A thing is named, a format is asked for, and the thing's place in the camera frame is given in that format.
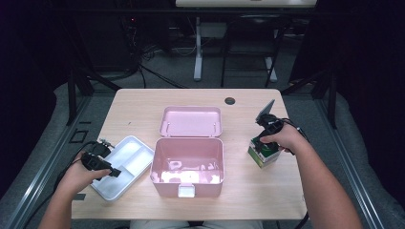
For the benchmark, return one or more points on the white desk with legs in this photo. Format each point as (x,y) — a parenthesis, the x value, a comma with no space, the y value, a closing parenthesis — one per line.
(198,57)

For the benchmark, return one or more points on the pink plastic storage box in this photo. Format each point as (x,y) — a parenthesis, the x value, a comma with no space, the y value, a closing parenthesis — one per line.
(191,149)

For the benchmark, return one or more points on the aluminium floor rail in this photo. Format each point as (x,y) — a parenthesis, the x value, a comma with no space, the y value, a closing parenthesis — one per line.
(41,171)
(353,178)

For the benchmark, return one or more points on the black metal chair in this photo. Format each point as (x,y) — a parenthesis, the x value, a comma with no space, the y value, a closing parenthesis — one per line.
(251,19)

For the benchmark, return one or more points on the dark computer tower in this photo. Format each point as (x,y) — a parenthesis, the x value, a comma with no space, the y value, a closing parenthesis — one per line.
(105,41)

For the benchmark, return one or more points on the black metal stand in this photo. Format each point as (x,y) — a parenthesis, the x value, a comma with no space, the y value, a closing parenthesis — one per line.
(72,95)
(332,95)

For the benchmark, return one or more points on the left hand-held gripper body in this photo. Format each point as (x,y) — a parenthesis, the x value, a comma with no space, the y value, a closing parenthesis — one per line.
(95,162)

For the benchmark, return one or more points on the green and white carton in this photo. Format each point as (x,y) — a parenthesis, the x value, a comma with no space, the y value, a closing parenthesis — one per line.
(264,160)

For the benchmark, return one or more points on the person's right hand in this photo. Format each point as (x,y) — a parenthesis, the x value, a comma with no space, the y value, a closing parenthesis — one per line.
(289,138)

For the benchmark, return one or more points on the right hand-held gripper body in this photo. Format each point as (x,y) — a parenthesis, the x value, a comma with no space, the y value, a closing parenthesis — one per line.
(270,124)

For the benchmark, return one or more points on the white plastic divided tray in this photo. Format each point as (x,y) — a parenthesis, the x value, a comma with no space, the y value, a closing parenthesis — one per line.
(133,156)

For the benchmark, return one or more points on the person's left hand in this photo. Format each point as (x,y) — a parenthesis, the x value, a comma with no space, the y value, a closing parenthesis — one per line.
(79,178)

